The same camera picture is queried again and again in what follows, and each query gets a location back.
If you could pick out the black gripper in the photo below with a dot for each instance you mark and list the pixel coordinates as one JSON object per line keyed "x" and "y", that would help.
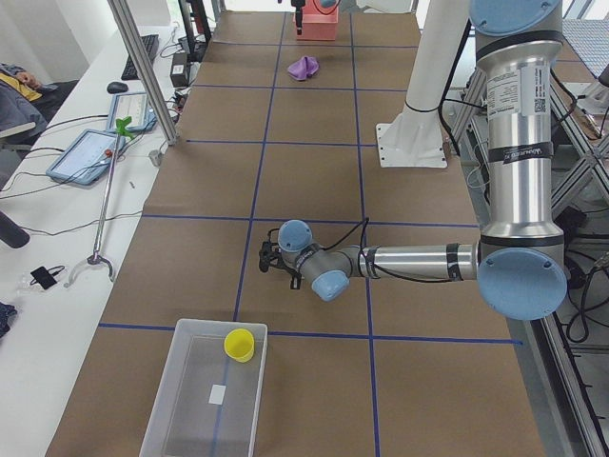
{"x": 285, "y": 265}

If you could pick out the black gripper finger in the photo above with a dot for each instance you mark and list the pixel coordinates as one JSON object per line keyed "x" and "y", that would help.
{"x": 298, "y": 16}

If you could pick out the purple cloth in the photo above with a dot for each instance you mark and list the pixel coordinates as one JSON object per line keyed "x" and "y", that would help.
{"x": 304, "y": 68}

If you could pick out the yellow plastic cup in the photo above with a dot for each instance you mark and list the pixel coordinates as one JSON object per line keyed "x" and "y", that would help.
{"x": 239, "y": 345}

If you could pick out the pink plastic bin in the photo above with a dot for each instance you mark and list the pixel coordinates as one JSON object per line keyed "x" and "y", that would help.
{"x": 318, "y": 27}

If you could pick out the black power adapter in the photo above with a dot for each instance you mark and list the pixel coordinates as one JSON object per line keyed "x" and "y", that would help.
{"x": 180, "y": 70}

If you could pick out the small metal cylinder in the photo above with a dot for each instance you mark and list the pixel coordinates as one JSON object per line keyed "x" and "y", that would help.
{"x": 155, "y": 157}

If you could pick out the far blue teach pendant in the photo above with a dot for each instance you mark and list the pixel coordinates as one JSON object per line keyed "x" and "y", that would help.
{"x": 134, "y": 105}

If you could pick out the blue teach pendant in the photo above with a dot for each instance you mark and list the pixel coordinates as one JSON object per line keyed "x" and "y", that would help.
{"x": 134, "y": 105}
{"x": 86, "y": 158}

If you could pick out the black computer mouse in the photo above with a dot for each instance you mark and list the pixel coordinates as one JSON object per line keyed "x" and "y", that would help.
{"x": 115, "y": 87}

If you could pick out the near blue teach pendant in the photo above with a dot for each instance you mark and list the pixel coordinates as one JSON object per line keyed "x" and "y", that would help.
{"x": 86, "y": 158}

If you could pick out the aluminium frame post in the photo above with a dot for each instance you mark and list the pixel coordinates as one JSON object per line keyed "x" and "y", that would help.
{"x": 137, "y": 52}

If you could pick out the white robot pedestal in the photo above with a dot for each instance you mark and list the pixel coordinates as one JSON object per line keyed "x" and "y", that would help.
{"x": 414, "y": 138}

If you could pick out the green handled reacher grabber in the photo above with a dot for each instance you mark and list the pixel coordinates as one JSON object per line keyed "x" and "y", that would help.
{"x": 96, "y": 259}

